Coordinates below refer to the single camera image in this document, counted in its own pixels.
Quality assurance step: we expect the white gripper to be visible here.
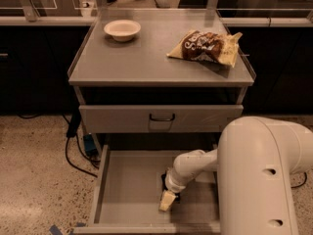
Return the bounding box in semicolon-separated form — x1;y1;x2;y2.
159;170;186;212

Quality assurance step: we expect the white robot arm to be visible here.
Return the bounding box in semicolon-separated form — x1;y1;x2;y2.
159;117;313;235

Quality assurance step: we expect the open middle drawer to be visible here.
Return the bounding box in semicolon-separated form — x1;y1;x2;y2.
73;147;221;235

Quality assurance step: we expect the closed top drawer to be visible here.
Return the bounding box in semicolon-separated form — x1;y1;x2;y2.
79;105;243;133

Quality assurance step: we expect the grey drawer cabinet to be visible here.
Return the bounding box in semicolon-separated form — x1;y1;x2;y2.
68;9;255;150

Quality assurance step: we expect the blue power adapter box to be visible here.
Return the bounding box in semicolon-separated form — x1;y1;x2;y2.
83;134;97;156

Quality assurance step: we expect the yellow brown chip bag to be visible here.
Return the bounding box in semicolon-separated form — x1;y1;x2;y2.
167;30;243;68

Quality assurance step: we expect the white paper bowl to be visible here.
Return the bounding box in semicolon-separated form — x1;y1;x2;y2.
104;20;141;42

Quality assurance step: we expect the black drawer handle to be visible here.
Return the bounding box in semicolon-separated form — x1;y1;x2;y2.
149;114;176;122

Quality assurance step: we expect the black power cable left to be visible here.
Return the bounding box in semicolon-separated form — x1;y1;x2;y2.
17;112;102;178

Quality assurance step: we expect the black floor cable right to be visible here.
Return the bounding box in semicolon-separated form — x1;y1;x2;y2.
291;171;308;190

